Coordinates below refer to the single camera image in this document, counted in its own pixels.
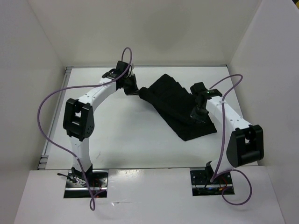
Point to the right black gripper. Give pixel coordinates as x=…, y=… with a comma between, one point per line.
x=197, y=118

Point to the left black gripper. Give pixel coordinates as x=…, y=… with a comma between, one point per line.
x=133, y=88

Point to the black pleated skirt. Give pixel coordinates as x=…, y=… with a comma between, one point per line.
x=175, y=104

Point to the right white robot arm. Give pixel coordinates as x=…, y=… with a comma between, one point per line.
x=242, y=142

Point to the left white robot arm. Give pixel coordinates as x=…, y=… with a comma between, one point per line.
x=79, y=116

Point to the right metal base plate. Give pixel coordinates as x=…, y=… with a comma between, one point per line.
x=201, y=185

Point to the metal base plate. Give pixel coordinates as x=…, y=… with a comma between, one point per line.
x=201, y=185
x=76, y=188

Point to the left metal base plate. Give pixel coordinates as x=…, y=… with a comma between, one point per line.
x=76, y=188

